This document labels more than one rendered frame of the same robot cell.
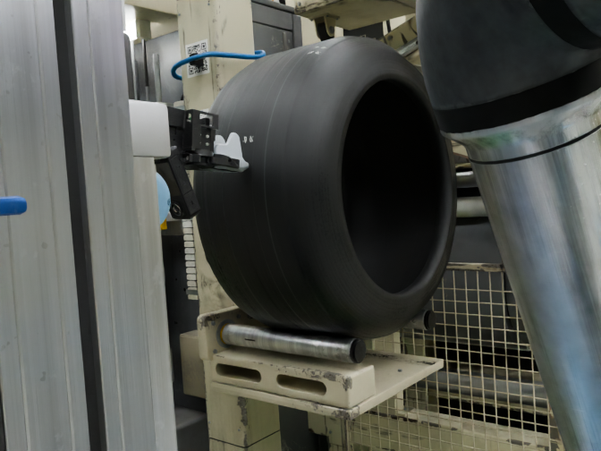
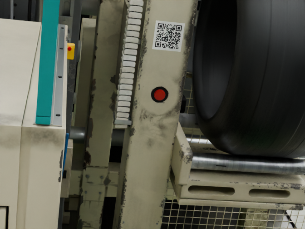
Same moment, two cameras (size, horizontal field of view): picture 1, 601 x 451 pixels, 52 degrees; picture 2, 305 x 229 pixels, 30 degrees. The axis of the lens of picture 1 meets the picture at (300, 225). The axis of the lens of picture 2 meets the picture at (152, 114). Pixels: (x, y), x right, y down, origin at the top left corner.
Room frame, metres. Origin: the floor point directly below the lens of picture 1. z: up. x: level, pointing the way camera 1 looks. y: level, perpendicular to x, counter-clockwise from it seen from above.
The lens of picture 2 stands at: (0.51, 1.31, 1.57)
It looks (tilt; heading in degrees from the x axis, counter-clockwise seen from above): 22 degrees down; 310
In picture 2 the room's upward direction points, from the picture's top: 8 degrees clockwise
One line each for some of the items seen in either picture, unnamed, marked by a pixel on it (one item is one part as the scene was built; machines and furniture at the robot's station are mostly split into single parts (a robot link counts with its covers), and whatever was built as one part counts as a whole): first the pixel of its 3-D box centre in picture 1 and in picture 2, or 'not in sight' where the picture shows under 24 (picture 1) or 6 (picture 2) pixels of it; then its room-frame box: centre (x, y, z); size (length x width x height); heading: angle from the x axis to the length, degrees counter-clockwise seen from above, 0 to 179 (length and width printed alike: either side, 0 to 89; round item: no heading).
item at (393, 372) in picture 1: (329, 373); (225, 172); (1.32, -0.04, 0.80); 0.37 x 0.36 x 0.02; 141
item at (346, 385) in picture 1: (287, 373); (240, 184); (1.21, 0.05, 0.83); 0.36 x 0.09 x 0.06; 51
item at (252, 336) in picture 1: (286, 341); (247, 163); (1.21, 0.04, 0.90); 0.35 x 0.05 x 0.05; 51
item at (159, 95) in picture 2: not in sight; (159, 94); (1.42, 0.21, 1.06); 0.03 x 0.02 x 0.03; 51
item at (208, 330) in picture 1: (266, 319); (174, 137); (1.43, 0.09, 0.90); 0.40 x 0.03 x 0.10; 141
